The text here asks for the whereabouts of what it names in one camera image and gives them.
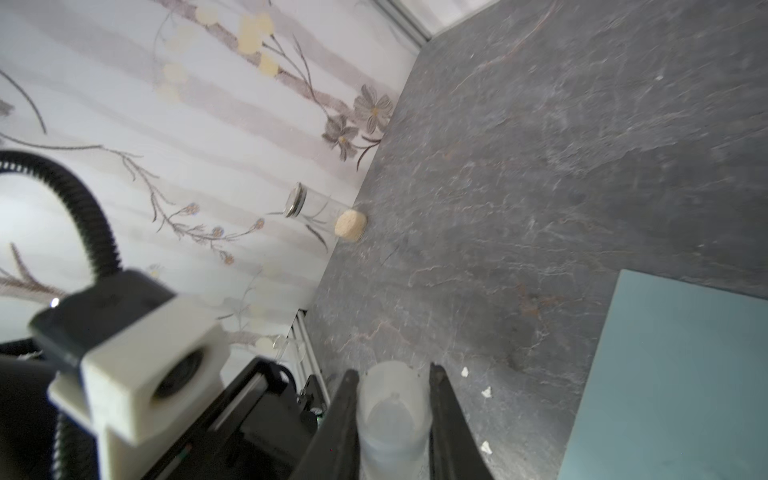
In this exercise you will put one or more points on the white glue stick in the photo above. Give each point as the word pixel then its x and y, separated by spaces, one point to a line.
pixel 393 420

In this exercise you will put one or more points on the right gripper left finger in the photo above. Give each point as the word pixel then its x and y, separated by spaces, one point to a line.
pixel 334 452

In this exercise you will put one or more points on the aluminium mounting rail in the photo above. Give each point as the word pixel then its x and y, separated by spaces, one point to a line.
pixel 302 359

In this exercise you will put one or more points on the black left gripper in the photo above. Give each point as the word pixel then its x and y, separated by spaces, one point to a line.
pixel 260 427

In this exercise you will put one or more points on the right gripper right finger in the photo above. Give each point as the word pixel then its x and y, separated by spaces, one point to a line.
pixel 453 454

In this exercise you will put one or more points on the light green envelope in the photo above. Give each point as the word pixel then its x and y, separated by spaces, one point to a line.
pixel 677 388

